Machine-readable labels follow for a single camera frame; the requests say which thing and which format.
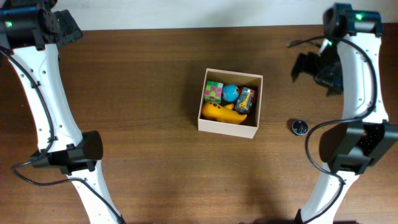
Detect orange rubber toy figure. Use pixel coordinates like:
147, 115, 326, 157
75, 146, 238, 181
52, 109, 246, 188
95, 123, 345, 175
201, 101, 247, 124

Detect pink cardboard box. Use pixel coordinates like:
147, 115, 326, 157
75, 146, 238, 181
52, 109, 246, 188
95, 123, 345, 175
198, 68, 263, 139

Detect black round disc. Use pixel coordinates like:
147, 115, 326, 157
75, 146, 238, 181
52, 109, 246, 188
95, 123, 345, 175
292, 119, 308, 136

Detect blue toy ball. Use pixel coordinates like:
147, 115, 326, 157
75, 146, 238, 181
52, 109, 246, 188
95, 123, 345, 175
222, 85, 240, 103

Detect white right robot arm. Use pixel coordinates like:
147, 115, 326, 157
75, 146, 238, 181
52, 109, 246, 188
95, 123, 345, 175
291, 3, 397, 223

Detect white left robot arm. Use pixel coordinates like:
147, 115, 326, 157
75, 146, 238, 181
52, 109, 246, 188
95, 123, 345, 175
1, 1, 125, 223

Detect multicoloured puzzle cube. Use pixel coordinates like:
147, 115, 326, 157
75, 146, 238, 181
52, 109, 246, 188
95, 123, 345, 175
203, 80, 223, 103

